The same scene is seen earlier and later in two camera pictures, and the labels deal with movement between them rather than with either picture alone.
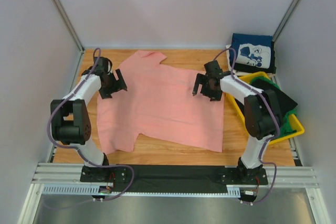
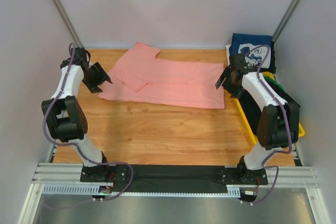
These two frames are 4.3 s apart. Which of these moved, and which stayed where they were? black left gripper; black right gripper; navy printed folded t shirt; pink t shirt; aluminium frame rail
Moved: pink t shirt; black left gripper; black right gripper
Stayed: aluminium frame rail; navy printed folded t shirt
